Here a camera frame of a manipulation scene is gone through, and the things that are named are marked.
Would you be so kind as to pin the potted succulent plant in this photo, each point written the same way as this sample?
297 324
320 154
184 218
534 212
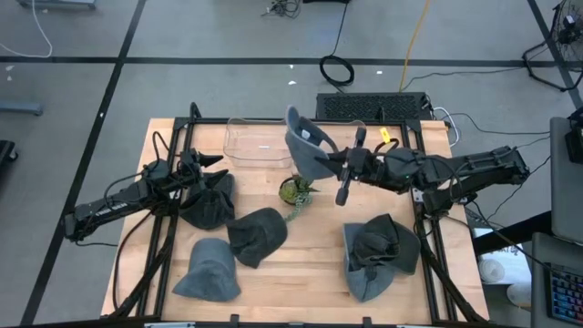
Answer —
291 191

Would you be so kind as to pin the black floor fan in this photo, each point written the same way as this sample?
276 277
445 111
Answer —
569 23

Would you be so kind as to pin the gray furniture foot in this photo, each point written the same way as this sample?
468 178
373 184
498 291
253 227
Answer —
20 108
59 3

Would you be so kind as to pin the black desk beam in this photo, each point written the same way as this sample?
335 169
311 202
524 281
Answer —
510 234

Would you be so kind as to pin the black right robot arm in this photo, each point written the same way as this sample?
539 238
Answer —
478 166

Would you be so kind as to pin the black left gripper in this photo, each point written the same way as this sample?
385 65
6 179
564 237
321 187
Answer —
191 175

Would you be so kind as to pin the keyboard with colourful keys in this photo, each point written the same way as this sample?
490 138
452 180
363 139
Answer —
567 294

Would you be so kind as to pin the black perforated computer case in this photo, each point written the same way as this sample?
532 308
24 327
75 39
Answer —
373 105

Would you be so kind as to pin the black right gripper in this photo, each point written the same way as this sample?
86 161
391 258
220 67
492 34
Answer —
360 164

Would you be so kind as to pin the yellow tag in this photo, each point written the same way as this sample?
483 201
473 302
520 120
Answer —
385 135

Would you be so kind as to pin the white rolled paper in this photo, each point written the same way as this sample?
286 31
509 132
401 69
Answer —
492 271

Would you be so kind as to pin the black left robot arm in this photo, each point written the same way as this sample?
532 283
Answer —
109 207

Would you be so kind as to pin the dark charcoal baseball cap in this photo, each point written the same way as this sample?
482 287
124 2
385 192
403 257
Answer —
207 209
378 246
255 237

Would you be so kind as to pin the gray desk top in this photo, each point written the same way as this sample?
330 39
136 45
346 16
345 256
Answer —
539 259
565 191

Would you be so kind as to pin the black desk device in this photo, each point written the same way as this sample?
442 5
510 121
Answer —
575 141

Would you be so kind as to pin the black chair base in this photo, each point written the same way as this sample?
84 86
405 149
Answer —
7 152

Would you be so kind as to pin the black aluminium table frame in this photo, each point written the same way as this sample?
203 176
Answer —
209 121

